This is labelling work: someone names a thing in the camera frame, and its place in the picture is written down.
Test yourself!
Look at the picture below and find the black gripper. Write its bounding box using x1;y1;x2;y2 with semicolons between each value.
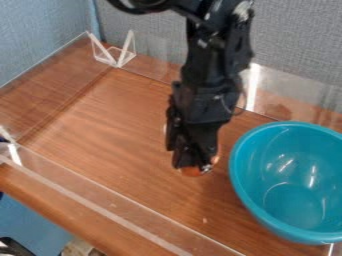
167;45;248;174

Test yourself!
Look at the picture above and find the blue plastic bowl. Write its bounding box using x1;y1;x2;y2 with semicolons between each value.
228;121;342;245

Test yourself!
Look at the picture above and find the brown toy mushroom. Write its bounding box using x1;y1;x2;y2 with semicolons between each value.
164;123;220;177

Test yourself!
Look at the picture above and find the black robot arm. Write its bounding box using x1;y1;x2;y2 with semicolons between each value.
107;0;255;176

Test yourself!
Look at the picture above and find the clear acrylic back barrier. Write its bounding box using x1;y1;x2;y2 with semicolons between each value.
99;31;342;133

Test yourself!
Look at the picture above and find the clear acrylic barrier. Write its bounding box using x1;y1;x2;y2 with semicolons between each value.
0;32;108;139
0;126;244;256
99;31;342;133

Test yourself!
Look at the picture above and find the clear acrylic front barrier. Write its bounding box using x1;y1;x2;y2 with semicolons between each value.
0;126;244;256

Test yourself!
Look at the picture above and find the clear acrylic left barrier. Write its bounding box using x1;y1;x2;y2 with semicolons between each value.
0;32;108;139

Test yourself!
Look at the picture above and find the clear acrylic corner bracket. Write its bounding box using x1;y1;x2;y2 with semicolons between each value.
87;30;136;68

